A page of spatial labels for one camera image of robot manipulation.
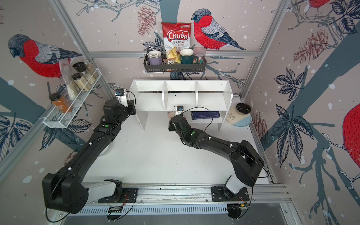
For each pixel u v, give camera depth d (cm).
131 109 71
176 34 78
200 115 91
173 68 87
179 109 71
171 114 81
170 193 75
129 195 74
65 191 38
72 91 70
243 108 107
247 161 44
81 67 78
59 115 69
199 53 85
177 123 61
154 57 80
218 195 73
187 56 80
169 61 85
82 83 76
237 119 106
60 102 66
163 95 74
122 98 67
